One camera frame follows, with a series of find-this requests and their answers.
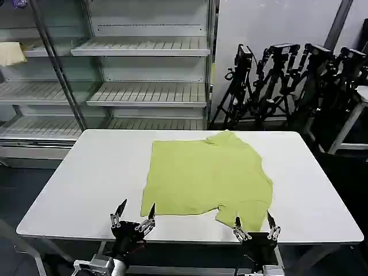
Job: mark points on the yellow-green t-shirt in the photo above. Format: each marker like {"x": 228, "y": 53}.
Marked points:
{"x": 207, "y": 178}

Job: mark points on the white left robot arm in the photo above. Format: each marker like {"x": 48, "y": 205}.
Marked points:
{"x": 100, "y": 266}

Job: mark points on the small white side table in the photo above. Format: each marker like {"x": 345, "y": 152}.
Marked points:
{"x": 359, "y": 97}

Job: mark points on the black tripod with camera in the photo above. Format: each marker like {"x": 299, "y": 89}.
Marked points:
{"x": 276, "y": 83}
{"x": 314, "y": 77}
{"x": 345, "y": 86}
{"x": 240, "y": 86}

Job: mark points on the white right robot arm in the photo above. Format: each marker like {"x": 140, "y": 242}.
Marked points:
{"x": 271, "y": 270}

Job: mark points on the steel open display shelf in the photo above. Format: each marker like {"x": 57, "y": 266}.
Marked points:
{"x": 149, "y": 95}

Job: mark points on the steel shelf with glass side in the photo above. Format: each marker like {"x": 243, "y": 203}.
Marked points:
{"x": 37, "y": 126}

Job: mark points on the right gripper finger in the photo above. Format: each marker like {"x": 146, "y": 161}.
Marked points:
{"x": 238, "y": 225}
{"x": 272, "y": 223}

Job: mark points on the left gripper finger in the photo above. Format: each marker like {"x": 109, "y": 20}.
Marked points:
{"x": 118, "y": 212}
{"x": 151, "y": 213}

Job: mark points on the pale yellow foam block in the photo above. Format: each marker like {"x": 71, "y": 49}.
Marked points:
{"x": 11, "y": 53}

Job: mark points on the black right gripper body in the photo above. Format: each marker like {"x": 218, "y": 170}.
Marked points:
{"x": 260, "y": 245}

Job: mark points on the purple package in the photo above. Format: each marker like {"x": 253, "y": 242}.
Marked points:
{"x": 17, "y": 3}

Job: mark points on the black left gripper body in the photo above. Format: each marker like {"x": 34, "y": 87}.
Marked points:
{"x": 126, "y": 231}

